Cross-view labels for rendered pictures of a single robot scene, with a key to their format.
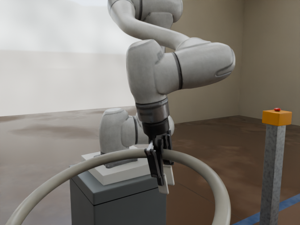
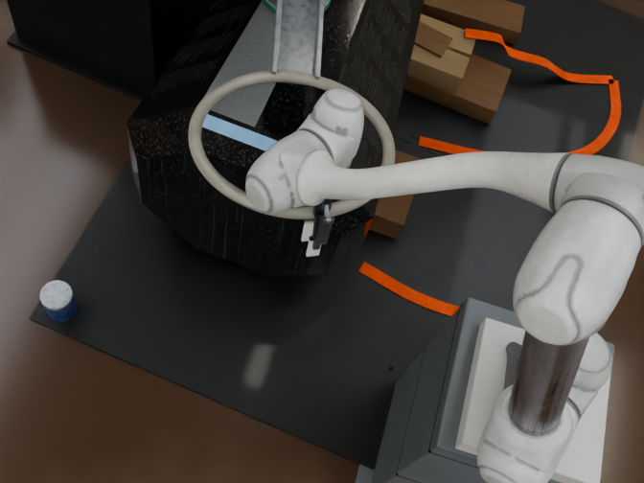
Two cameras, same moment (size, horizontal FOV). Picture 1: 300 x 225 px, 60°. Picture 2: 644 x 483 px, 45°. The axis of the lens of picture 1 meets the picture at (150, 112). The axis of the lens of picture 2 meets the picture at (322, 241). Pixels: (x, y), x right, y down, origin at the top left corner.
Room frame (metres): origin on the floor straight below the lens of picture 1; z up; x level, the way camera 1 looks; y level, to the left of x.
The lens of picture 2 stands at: (1.19, -0.72, 2.59)
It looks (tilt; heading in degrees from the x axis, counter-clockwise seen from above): 63 degrees down; 121
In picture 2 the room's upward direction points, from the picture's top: 19 degrees clockwise
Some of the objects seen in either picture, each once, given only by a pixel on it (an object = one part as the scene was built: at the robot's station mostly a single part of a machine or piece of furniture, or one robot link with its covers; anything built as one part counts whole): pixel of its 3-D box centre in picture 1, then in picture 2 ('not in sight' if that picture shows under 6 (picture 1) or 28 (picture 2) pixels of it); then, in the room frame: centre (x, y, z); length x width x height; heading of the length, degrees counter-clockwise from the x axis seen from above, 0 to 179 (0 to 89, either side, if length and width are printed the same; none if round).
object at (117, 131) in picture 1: (115, 129); (565, 367); (1.34, 0.18, 1.02); 0.18 x 0.16 x 0.22; 104
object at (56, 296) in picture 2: not in sight; (58, 301); (0.16, -0.47, 0.08); 0.10 x 0.10 x 0.13
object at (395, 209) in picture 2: not in sight; (396, 194); (0.56, 0.72, 0.07); 0.30 x 0.12 x 0.12; 119
